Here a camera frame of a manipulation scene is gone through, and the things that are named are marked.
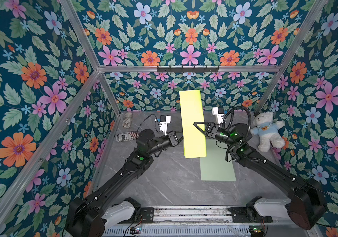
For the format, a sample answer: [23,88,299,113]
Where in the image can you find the small circuit board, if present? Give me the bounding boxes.
[249,226,265,237]
[129,227,142,236]

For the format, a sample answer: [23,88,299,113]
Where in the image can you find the white teddy bear blue shirt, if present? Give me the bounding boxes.
[251,112,286,152]

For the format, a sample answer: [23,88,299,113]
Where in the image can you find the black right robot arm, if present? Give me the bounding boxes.
[193,122,327,230]

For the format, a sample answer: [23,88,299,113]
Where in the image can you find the pale green paper sheet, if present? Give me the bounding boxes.
[199,139,237,181]

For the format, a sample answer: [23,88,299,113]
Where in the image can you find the black hook rail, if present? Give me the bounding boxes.
[156,66,219,74]

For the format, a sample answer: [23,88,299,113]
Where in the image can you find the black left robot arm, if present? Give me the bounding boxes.
[64,129,184,237]

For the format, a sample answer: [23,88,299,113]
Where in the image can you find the left small circuit board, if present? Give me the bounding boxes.
[129,227,142,236]

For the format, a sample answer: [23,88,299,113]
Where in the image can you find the right small circuit board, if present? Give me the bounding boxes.
[249,226,265,237]

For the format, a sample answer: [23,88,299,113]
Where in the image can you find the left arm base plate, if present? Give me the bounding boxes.
[120,207,155,224]

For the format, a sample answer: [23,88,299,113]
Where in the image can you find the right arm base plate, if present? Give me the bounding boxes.
[228,206,273,223]

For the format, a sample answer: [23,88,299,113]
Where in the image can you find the bright lime green paper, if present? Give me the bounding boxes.
[179,90,206,159]

